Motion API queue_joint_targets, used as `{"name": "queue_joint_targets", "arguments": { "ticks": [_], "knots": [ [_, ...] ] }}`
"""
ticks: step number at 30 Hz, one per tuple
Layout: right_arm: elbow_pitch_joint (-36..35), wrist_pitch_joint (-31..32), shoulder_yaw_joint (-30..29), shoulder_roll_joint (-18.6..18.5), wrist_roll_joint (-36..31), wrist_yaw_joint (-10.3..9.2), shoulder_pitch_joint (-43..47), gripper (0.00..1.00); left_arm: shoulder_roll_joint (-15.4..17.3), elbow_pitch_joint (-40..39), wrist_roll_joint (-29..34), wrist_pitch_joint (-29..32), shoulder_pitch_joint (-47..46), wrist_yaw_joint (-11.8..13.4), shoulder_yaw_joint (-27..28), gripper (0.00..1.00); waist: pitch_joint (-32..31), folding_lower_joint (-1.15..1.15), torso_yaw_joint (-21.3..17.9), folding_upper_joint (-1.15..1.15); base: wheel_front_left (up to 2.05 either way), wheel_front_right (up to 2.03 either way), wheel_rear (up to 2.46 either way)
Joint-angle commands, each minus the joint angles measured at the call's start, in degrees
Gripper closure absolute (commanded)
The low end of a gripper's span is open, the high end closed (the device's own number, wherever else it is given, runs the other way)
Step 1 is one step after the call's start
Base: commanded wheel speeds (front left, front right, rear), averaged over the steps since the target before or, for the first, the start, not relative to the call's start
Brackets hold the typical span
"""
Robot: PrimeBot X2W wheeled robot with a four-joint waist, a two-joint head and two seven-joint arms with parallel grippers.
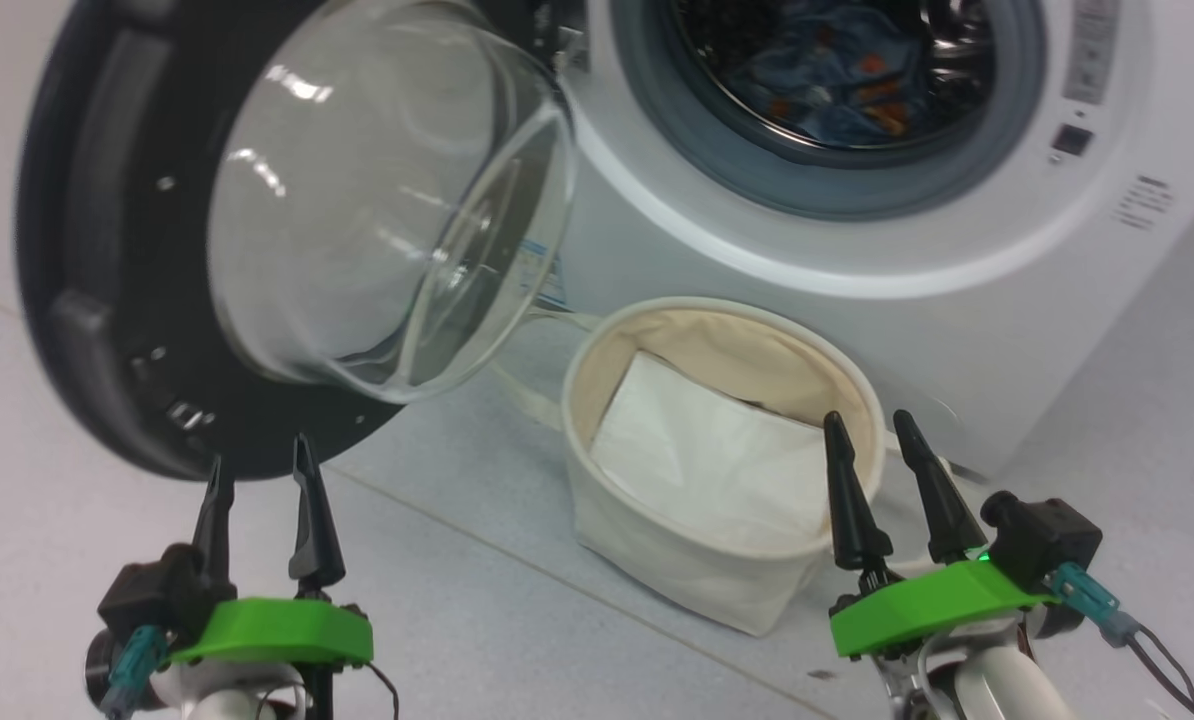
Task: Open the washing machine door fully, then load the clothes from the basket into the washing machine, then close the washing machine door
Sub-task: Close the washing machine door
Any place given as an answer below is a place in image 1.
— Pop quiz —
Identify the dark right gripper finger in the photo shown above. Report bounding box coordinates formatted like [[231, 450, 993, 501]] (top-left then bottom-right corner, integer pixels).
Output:
[[823, 410, 895, 593], [893, 409, 988, 566]]

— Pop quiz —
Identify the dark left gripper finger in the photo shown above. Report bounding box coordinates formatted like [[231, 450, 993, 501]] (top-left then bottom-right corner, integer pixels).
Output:
[[288, 433, 346, 599], [192, 455, 236, 591]]

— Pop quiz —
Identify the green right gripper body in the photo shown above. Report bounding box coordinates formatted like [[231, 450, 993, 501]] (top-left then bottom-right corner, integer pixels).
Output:
[[829, 560, 1058, 659]]

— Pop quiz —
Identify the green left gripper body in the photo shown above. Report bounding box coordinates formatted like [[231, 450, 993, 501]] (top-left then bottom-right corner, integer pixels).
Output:
[[169, 597, 375, 669]]

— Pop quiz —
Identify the black round glass washer door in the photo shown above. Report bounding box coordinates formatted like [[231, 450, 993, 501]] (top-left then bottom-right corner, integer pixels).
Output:
[[15, 0, 578, 483]]

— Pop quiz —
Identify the blue orange-patterned garment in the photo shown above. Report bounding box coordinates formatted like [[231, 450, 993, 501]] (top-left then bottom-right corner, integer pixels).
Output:
[[727, 0, 970, 147]]

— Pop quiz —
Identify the cream fabric laundry basket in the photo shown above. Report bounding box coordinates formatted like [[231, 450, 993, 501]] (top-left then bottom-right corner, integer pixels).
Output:
[[487, 296, 958, 638]]

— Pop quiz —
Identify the white front-load washing machine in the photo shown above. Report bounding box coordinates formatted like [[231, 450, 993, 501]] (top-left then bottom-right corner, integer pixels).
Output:
[[517, 0, 1194, 483]]

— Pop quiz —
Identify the grey rubber door gasket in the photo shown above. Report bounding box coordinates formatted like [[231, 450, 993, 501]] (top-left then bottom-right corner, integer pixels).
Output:
[[612, 0, 1048, 221]]

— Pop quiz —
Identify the blue energy label sticker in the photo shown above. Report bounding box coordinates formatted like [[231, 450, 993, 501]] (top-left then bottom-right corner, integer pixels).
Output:
[[519, 240, 569, 312]]

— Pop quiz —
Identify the grey printed instruction label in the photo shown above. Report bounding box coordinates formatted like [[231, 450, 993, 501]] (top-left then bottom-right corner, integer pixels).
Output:
[[1061, 0, 1124, 107]]

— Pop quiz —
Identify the thin black left gripper cable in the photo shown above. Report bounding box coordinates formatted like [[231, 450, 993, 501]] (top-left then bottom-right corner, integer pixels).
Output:
[[360, 660, 401, 720]]

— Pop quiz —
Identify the left camera cable teal plug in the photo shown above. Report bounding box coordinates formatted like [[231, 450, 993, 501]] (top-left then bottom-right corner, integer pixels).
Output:
[[100, 625, 173, 720]]

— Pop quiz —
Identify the camera cable teal plug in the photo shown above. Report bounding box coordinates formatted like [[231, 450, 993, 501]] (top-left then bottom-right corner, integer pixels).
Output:
[[1050, 562, 1194, 720], [100, 625, 173, 720]]

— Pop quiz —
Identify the right camera cable teal plug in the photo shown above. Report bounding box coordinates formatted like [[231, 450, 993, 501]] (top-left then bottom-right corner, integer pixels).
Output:
[[1050, 562, 1194, 720]]

